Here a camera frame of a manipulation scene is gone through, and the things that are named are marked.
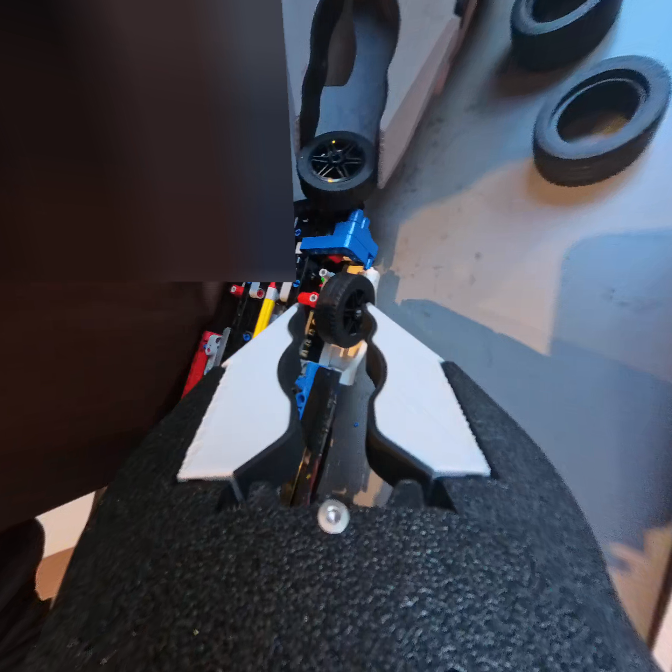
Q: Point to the toy brick car chassis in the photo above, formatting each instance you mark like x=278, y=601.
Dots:
x=341, y=239

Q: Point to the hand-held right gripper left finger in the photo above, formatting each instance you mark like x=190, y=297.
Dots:
x=241, y=420

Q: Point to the black toy car wheel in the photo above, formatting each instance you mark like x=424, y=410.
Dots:
x=336, y=162
x=344, y=309

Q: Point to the grey desk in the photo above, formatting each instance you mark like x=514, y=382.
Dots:
x=498, y=252

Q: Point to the black toy tyre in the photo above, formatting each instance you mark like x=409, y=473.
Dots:
x=601, y=120
x=561, y=31

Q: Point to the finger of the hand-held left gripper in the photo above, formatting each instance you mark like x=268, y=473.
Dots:
x=420, y=68
x=312, y=78

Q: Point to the person's dark brown clothing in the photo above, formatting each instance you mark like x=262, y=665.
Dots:
x=78, y=420

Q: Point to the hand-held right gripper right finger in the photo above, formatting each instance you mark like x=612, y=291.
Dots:
x=425, y=420

